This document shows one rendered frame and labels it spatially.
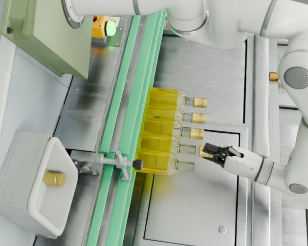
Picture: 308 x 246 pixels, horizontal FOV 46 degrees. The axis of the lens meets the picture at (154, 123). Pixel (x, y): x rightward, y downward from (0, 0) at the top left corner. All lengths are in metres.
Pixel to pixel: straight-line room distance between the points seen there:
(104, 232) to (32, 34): 0.55
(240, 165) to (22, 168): 0.60
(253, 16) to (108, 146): 0.49
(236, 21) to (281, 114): 0.69
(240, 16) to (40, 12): 0.40
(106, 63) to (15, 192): 0.52
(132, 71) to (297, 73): 0.54
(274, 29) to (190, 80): 0.72
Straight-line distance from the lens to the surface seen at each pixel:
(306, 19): 0.82
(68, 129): 1.02
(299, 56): 0.76
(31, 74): 0.88
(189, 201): 1.19
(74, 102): 1.06
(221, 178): 1.22
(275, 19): 0.79
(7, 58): 0.82
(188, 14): 0.85
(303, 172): 0.96
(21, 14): 0.77
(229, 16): 0.81
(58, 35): 0.84
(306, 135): 0.94
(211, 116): 1.37
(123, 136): 0.99
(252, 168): 1.07
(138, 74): 1.11
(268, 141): 1.31
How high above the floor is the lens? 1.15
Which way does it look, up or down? 7 degrees down
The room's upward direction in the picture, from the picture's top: 96 degrees clockwise
